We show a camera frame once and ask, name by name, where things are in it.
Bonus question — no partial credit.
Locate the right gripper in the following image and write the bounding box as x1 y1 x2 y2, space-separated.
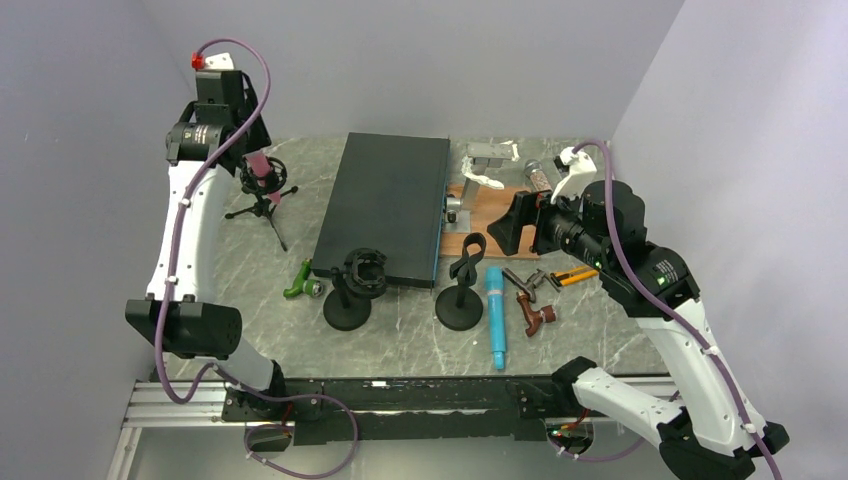
488 181 612 271

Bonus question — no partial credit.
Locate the pink microphone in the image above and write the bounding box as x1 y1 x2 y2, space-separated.
243 151 286 204

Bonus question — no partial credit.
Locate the blue microphone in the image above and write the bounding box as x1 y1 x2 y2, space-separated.
484 267 507 371

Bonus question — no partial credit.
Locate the silver mesh glitter microphone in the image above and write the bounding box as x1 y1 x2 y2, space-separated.
524 159 553 191

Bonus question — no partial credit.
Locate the black clip microphone stand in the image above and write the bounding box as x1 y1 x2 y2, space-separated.
435 232 487 331

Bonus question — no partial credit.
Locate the black shock mount stand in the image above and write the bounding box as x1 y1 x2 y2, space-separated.
323 248 388 331

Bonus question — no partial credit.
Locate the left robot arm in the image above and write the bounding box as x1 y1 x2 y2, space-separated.
125 67 288 420

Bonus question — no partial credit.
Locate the black tripod microphone stand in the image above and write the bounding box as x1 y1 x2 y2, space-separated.
224 157 299 252

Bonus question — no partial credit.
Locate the wooden board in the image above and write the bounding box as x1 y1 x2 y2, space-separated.
439 187 524 259

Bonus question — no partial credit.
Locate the grey metal pipe fitting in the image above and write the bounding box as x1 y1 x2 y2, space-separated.
502 268 562 303

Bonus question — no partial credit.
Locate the yellow utility knife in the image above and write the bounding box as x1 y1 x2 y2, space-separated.
549 265 598 287

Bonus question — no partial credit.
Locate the brown pipe fitting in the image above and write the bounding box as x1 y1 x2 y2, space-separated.
516 293 557 338

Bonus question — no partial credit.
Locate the black flat box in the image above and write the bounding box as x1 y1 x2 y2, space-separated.
312 132 451 289

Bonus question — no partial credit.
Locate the green pipe fitting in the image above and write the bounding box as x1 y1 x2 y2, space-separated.
283 258 325 300

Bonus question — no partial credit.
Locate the metal bracket fixture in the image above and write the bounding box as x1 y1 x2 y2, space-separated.
442 140 520 233

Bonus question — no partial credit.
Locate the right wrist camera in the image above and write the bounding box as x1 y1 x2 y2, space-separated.
550 147 597 204

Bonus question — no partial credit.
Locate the black base frame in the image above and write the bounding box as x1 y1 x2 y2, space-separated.
221 374 670 446

